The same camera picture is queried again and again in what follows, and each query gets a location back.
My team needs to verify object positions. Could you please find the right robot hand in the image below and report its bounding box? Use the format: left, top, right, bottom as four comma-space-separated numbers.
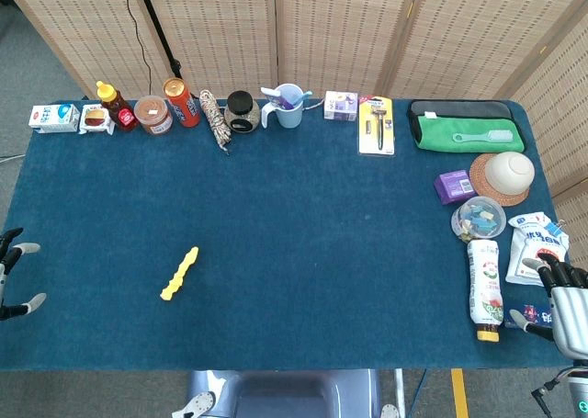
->
504, 252, 588, 362

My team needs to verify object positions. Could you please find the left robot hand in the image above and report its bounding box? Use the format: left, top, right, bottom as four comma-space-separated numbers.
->
0, 227, 47, 322

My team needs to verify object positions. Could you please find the yellow wavy toy stick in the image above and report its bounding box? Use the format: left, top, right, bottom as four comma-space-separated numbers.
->
159, 245, 200, 302

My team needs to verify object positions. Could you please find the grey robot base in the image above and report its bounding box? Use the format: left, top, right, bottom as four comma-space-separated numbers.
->
172, 368, 401, 418

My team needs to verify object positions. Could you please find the dark blue flat box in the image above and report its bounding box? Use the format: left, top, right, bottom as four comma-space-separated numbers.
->
503, 302, 555, 330

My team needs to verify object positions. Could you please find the white powder bag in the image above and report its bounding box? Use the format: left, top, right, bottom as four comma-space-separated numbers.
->
505, 211, 571, 287

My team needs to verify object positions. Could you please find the white sauce bottle yellow cap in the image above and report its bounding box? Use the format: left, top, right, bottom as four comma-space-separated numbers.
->
467, 239, 505, 344

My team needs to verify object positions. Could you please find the white blue milk carton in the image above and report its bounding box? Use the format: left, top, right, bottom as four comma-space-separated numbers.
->
28, 103, 82, 135

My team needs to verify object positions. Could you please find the clear tub of clips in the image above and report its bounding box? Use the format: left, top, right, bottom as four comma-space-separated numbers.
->
450, 196, 507, 244

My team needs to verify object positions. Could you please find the small white food box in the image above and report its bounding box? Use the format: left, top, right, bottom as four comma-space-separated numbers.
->
78, 104, 116, 136

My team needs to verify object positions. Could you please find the cream bowl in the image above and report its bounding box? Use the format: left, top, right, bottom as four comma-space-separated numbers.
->
484, 151, 537, 197

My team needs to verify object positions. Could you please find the round woven coaster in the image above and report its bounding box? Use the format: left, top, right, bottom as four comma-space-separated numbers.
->
469, 153, 532, 208

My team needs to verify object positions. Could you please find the honey bear bottle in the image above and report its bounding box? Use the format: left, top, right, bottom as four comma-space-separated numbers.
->
95, 80, 139, 133

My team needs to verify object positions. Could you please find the purple soap box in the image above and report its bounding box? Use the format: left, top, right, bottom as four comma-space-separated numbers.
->
433, 169, 478, 207

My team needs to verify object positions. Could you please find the brown sauce plastic tub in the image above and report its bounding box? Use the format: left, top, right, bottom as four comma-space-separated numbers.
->
133, 95, 175, 138

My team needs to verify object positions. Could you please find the white table leg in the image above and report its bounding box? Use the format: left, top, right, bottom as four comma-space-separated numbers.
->
393, 368, 407, 418

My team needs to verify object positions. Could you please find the light blue scrub brush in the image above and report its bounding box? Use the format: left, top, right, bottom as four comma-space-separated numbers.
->
451, 129, 515, 144

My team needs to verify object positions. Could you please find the orange drink can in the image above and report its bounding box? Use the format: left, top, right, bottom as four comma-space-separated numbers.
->
162, 77, 202, 129

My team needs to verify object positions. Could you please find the green folded towel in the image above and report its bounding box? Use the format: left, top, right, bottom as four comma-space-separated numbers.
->
412, 114, 526, 154

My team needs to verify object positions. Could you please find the dark grey folded towel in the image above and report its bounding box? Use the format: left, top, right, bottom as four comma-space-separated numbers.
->
407, 98, 515, 130

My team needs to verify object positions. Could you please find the glass jar black lid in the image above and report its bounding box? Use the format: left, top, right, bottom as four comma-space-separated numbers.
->
222, 90, 261, 135

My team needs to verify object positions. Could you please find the black tripod pole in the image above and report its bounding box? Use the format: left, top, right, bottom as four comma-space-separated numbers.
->
132, 0, 185, 82

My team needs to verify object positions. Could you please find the blue felt table cover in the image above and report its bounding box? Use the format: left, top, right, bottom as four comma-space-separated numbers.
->
0, 96, 588, 373

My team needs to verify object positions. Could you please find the yellow razor package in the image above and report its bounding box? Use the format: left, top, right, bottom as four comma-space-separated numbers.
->
357, 95, 396, 157

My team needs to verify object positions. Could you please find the white purple toothpaste tube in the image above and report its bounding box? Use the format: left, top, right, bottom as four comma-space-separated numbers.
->
260, 86, 298, 111

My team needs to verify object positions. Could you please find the light blue mug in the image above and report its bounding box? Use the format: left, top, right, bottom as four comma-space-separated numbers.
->
260, 83, 305, 130

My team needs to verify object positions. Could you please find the white purple small box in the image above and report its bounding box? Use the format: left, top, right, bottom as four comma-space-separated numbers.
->
323, 90, 359, 121

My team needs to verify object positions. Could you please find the bamboo folding screen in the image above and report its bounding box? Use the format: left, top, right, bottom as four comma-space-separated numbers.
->
0, 0, 588, 263

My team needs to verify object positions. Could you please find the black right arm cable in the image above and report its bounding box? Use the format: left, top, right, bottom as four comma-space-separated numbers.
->
531, 367, 575, 418

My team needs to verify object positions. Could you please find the blue cable under table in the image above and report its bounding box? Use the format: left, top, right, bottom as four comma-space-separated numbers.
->
407, 368, 428, 418

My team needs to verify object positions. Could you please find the thin black hanging cable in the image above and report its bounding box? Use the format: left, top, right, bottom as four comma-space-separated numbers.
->
118, 0, 153, 98

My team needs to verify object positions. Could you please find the braided rope bundle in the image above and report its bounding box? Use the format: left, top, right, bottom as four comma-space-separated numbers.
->
198, 89, 233, 156

